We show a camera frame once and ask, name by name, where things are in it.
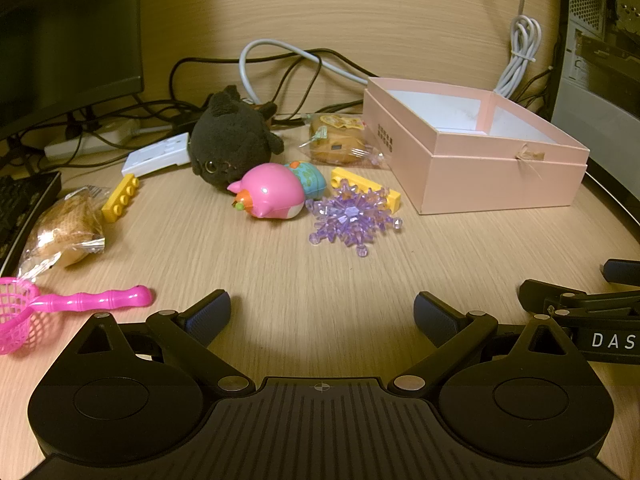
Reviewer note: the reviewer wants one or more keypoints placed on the black plush cat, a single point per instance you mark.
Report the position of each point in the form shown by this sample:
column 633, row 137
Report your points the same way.
column 225, row 135

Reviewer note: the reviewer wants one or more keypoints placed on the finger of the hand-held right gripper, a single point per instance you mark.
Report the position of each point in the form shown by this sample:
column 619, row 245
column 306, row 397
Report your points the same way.
column 545, row 296
column 624, row 272

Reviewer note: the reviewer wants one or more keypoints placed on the pink cardboard box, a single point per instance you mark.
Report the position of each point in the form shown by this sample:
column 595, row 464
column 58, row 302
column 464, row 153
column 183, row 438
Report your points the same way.
column 475, row 180

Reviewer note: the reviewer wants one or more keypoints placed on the yellow toy brick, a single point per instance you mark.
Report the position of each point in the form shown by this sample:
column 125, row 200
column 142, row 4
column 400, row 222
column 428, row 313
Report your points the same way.
column 120, row 199
column 345, row 177

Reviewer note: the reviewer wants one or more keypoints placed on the teal egg toy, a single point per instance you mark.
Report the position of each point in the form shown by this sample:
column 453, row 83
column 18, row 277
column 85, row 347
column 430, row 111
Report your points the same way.
column 312, row 177

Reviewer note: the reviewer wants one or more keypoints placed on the pink penguin toy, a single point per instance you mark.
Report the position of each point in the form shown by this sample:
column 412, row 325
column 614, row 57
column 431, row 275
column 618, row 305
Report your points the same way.
column 272, row 192

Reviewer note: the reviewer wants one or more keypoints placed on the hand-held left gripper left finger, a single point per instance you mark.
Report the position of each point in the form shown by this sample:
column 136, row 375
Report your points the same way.
column 210, row 311

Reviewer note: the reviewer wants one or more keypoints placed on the computer tower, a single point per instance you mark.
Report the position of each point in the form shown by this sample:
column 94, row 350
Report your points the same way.
column 600, row 50

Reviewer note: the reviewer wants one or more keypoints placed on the black monitor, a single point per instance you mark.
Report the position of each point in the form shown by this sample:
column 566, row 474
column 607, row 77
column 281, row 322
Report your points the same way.
column 65, row 35

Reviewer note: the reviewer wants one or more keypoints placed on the cake with printed label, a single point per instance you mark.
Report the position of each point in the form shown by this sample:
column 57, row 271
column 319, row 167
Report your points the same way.
column 335, row 145

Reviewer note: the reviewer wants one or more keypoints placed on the purple crystal snowflake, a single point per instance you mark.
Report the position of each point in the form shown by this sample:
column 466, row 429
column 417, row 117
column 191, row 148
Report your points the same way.
column 350, row 217

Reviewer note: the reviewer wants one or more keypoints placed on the black keyboard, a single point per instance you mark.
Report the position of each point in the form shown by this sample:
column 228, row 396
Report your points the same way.
column 22, row 205

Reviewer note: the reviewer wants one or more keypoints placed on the white power strip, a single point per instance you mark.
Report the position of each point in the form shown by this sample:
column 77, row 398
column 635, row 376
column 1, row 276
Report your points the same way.
column 85, row 142

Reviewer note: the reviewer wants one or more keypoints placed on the pink toy net scoop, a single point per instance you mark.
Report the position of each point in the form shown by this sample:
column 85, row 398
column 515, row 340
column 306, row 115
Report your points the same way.
column 100, row 301

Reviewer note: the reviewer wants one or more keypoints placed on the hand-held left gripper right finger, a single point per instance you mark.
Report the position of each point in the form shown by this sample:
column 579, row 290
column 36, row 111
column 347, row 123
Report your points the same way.
column 432, row 312

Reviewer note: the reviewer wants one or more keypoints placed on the white plastic holder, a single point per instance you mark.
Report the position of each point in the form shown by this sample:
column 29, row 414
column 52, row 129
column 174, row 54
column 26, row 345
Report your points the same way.
column 157, row 155

